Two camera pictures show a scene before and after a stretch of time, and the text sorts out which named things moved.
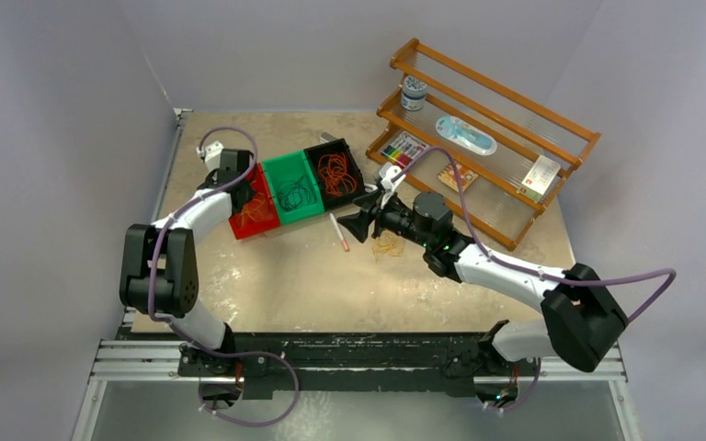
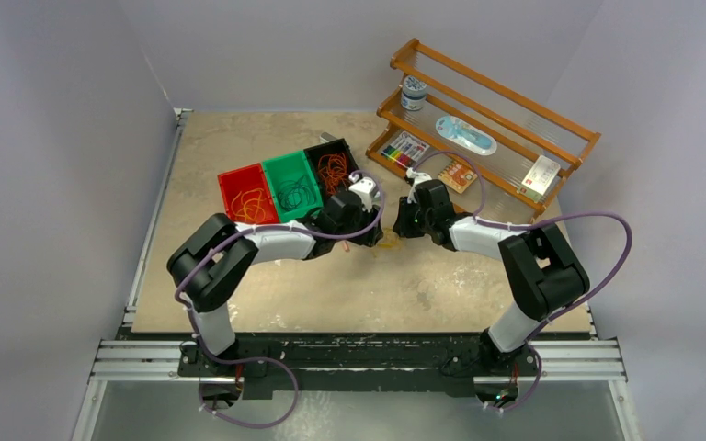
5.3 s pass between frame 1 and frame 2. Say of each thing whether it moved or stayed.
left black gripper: moved
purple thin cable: stayed
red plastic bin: stayed
